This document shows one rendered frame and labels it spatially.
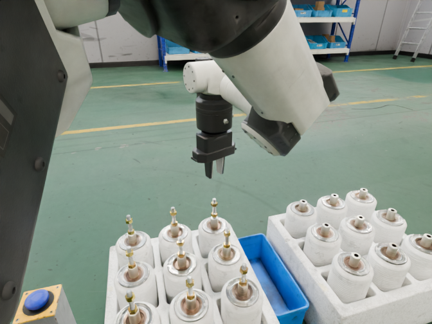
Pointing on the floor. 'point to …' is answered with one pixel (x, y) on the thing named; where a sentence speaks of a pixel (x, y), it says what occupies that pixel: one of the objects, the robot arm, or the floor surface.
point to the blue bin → (275, 279)
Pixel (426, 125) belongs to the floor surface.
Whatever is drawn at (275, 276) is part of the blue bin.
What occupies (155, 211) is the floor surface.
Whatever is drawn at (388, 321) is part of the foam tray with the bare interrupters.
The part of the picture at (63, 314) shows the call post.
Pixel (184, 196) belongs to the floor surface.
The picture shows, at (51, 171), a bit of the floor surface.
